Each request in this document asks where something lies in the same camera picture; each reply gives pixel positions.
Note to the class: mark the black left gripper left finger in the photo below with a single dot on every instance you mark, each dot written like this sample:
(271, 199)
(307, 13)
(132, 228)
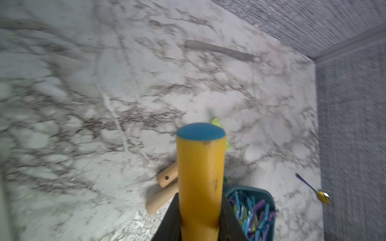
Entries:
(170, 227)

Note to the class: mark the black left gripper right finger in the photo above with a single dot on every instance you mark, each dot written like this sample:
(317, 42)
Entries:
(230, 229)

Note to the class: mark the dark green tool wooden handle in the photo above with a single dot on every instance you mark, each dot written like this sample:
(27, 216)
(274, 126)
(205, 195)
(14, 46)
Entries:
(161, 197)

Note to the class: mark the teal plastic storage box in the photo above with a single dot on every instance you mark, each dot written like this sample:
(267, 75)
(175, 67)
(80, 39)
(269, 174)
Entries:
(259, 194)

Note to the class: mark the small brush blue stick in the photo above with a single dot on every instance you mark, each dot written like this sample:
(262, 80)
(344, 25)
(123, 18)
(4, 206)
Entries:
(323, 197)

